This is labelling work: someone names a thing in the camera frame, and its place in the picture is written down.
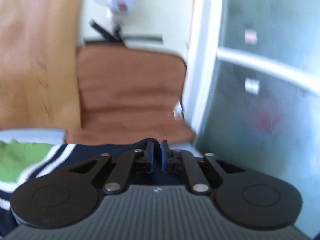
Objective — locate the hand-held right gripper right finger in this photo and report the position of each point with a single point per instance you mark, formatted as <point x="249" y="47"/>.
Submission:
<point x="163" y="156"/>

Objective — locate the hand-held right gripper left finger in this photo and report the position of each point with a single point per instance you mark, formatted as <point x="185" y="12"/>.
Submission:
<point x="150" y="156"/>

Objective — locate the navy green striped sweater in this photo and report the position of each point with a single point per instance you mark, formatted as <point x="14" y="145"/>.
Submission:
<point x="75" y="157"/>

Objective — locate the brown seat cushion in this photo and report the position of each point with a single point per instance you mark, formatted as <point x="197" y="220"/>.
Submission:
<point x="130" y="90"/>

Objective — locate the black tape strip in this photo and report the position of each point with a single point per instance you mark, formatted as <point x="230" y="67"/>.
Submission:
<point x="102" y="31"/>

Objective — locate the wood grain board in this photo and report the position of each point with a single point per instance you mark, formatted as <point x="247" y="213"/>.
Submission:
<point x="37" y="55"/>

